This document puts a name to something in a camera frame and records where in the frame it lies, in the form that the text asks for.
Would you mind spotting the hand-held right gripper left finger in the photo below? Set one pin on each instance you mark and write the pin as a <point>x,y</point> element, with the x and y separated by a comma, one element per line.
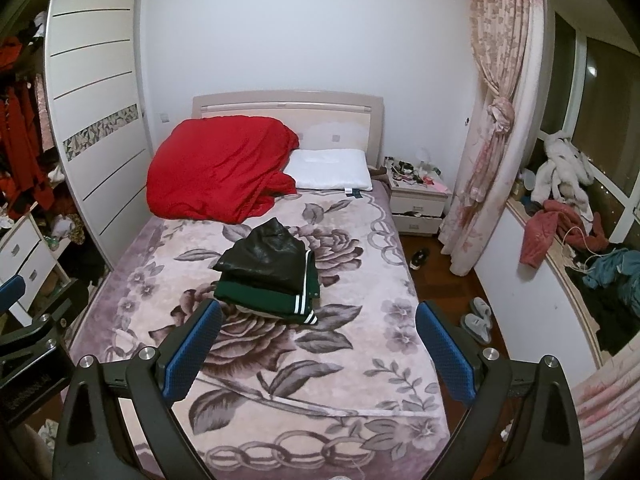
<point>192,355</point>

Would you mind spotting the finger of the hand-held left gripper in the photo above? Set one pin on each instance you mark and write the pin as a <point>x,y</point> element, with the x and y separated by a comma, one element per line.
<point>60,310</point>
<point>11,292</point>

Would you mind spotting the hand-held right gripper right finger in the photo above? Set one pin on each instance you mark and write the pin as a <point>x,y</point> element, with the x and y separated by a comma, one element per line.
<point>445,360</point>

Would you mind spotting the green jacket with striped cuffs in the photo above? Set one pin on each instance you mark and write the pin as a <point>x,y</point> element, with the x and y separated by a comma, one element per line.
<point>240,294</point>

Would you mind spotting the black leather jacket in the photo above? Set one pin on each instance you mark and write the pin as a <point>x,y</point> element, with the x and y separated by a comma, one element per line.
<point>265,255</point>

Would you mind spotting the pile of assorted clothes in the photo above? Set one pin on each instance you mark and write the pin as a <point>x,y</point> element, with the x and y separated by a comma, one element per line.
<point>67,230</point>

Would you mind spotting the hanging red clothes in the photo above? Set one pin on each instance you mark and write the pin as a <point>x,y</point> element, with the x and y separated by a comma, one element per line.
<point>20,125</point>

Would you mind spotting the white drawer unit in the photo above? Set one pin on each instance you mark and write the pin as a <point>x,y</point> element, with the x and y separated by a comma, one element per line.
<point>25,255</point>

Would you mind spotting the grey slipper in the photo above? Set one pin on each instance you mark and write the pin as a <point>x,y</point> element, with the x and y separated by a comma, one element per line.
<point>475,330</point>
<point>481,310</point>

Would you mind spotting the black shoe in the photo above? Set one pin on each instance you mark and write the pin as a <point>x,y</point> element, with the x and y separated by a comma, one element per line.
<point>419,259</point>

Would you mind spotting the white window ledge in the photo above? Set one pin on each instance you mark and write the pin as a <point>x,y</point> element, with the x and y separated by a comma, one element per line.
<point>540,300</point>

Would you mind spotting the floral plush blanket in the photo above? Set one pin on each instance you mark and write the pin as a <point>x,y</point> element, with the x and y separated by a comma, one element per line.
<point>300,410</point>

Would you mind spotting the white nightstand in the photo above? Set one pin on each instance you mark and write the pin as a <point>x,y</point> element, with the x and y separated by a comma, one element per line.
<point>417,203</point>

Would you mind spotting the red padded jacket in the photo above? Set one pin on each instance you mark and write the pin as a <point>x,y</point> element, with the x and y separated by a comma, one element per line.
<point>537,230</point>

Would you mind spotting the pink floral cloth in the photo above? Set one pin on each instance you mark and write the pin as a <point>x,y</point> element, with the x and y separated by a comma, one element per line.
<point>610,400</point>

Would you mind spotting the dark cloth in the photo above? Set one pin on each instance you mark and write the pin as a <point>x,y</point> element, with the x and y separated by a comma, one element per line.
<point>615,320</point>

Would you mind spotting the red duvet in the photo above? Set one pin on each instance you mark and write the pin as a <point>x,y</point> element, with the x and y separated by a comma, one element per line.
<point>215,170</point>

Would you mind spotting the teal cloth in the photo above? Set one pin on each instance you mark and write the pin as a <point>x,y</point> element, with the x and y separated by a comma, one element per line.
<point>610,270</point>

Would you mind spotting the nightstand clutter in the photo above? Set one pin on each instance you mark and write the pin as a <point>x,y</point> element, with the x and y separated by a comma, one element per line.
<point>410,172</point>

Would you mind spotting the white wardrobe door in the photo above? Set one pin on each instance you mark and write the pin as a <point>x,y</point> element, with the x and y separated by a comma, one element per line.
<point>95,110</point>

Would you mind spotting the white plush toy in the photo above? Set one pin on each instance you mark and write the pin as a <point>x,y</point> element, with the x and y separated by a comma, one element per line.
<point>560,170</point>

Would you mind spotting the white pillow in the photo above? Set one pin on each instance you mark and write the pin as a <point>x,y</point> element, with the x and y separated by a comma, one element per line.
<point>330,167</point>

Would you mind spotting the beige bed headboard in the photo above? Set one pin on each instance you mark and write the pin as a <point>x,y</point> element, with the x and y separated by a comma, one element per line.
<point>280,105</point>

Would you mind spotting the pink floral curtain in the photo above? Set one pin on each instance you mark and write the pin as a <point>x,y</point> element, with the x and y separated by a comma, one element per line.
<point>500,60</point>

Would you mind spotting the bay window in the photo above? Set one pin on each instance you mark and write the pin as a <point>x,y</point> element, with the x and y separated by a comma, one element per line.
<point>610,100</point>

